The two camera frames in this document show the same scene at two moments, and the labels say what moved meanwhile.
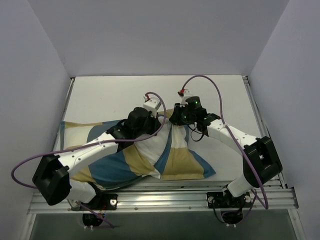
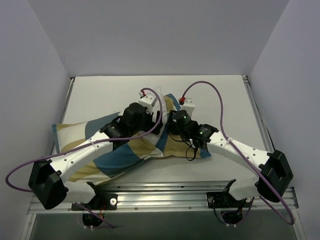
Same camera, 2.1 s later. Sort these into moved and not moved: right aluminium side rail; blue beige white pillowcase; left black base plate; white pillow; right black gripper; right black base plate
Moved: blue beige white pillowcase; right black gripper; white pillow
Not moved: left black base plate; right aluminium side rail; right black base plate
